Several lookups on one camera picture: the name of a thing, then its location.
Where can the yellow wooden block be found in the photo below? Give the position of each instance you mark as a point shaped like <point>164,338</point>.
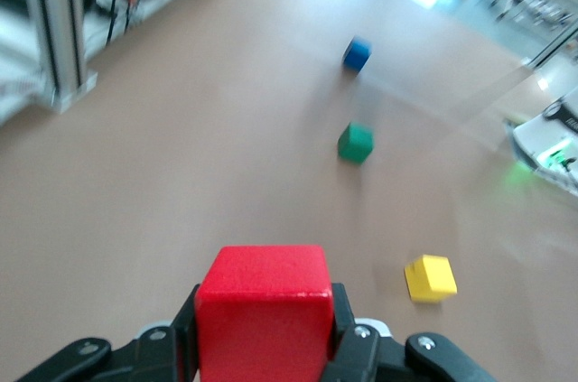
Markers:
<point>431,280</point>

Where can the red wooden block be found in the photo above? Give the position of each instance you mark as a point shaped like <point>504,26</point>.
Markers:
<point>264,305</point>

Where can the blue wooden block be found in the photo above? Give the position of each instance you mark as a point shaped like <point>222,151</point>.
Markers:
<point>357,54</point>

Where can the green wooden block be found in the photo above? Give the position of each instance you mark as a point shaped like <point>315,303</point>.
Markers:
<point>357,142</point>

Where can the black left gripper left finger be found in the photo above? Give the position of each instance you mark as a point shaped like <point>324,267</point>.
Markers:
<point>149,355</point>

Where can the aluminium camera post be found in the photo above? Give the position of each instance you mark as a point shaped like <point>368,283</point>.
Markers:
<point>58,16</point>

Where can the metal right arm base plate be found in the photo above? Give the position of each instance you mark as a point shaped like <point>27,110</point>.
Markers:
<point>555,176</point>

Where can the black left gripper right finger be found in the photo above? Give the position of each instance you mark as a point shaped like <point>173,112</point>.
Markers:
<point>384,359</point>

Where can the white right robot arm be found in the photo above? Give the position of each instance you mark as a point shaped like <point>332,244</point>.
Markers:
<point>542,129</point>

